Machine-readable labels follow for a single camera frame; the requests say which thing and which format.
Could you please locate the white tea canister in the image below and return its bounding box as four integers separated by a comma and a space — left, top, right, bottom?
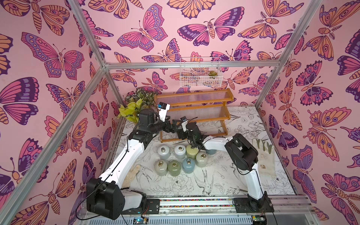
174, 144, 186, 159
157, 145, 170, 160

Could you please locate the pale yellow-green tea canister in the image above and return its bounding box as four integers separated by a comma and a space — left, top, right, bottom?
186, 145, 199, 160

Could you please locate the blue tea canister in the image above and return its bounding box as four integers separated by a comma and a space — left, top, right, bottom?
182, 157, 196, 174
206, 150, 217, 155

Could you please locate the pale green tea canister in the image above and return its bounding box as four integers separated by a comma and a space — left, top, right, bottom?
196, 152, 209, 168

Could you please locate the wooden three-tier shelf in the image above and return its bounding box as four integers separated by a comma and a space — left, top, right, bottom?
155, 86, 235, 136

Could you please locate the sage green tea canister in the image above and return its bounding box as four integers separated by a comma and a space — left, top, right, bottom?
167, 160, 182, 177

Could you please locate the cream tea canister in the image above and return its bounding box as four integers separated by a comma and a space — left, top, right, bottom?
154, 160, 167, 176

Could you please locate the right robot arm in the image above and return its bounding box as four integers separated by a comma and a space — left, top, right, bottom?
176, 122, 270, 212

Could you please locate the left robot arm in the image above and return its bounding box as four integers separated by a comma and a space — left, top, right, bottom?
85, 109, 182, 220

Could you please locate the striped leaf potted plant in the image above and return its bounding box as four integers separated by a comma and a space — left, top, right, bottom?
125, 88, 157, 107

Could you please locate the beige work glove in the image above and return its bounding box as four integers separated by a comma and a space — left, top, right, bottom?
121, 164, 141, 188

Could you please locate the small succulent in basket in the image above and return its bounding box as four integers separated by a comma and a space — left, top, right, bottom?
208, 71, 218, 77

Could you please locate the beige cloth tool pouch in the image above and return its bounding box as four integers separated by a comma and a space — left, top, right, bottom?
252, 138, 276, 177

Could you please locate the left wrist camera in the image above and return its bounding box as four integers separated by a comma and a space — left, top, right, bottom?
157, 102, 170, 122

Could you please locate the white wire wall basket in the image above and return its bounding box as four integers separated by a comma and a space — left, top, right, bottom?
179, 57, 223, 89

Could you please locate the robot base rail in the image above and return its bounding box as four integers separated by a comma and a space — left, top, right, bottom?
75, 195, 321, 225

